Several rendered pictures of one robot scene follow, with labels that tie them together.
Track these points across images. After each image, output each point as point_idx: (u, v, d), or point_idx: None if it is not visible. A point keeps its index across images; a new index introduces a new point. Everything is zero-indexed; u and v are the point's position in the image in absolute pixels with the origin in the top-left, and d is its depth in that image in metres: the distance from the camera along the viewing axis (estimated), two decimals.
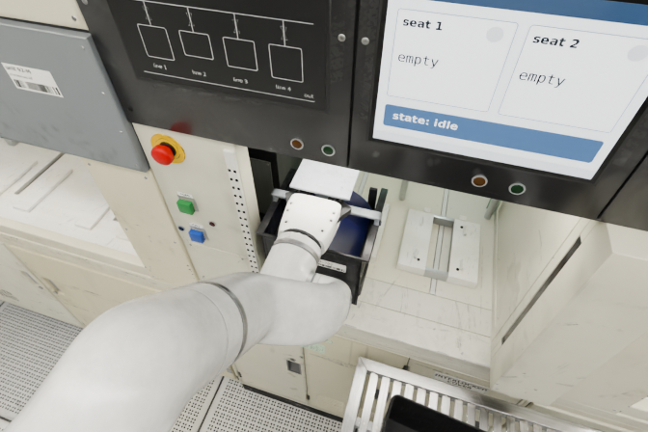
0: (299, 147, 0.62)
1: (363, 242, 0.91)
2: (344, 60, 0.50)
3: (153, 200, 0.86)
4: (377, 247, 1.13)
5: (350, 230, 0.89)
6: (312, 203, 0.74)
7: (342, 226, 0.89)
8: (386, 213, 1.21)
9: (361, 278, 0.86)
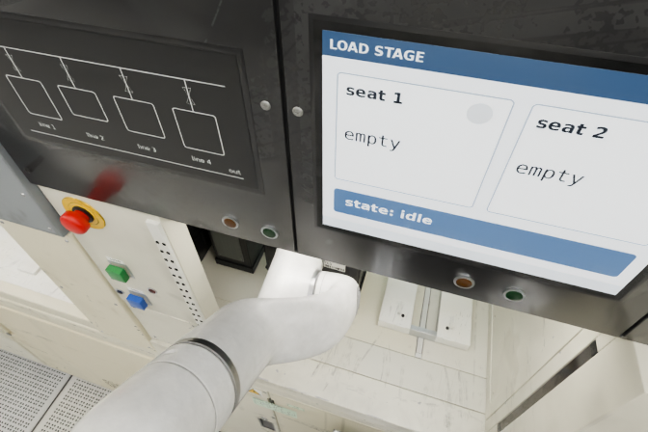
0: (233, 227, 0.48)
1: None
2: (273, 133, 0.36)
3: (81, 262, 0.72)
4: None
5: None
6: None
7: None
8: None
9: (361, 278, 0.86)
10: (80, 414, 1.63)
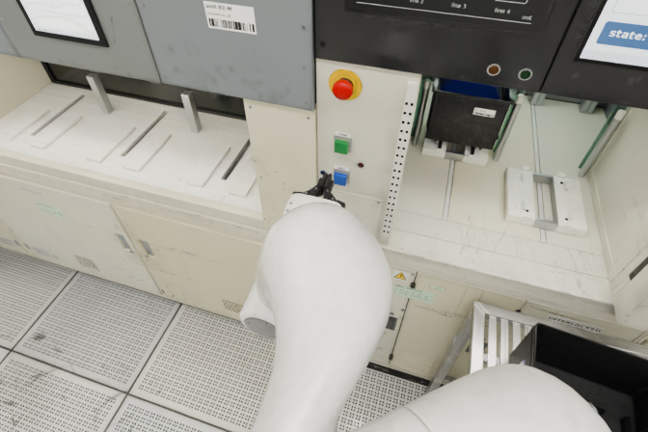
0: (496, 72, 0.67)
1: None
2: None
3: (306, 142, 0.92)
4: (487, 152, 1.33)
5: (489, 96, 1.26)
6: None
7: (484, 93, 1.26)
8: None
9: None
10: (193, 337, 1.82)
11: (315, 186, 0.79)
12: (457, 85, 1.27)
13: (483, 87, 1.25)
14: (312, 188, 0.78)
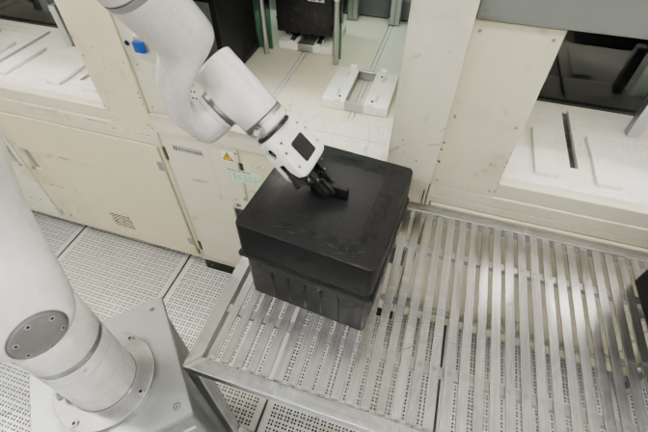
0: None
1: None
2: None
3: (100, 8, 1.03)
4: (334, 43, 1.51)
5: None
6: None
7: None
8: (342, 29, 1.60)
9: (334, 13, 1.41)
10: (90, 254, 1.94)
11: (310, 185, 0.80)
12: None
13: None
14: (307, 183, 0.80)
